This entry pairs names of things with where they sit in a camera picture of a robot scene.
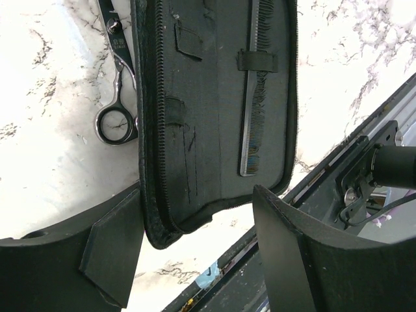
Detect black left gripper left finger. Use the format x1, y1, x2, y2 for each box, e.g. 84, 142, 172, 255
1, 188, 143, 311

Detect black hair comb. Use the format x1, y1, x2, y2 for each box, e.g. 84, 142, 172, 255
238, 1, 275, 177

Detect black zip tool case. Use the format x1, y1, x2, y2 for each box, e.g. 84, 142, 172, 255
130, 1, 298, 250

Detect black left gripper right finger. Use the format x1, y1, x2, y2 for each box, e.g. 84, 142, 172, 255
253, 186, 415, 311

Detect silver hair scissors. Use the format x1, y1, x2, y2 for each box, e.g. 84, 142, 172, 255
95, 0, 138, 146

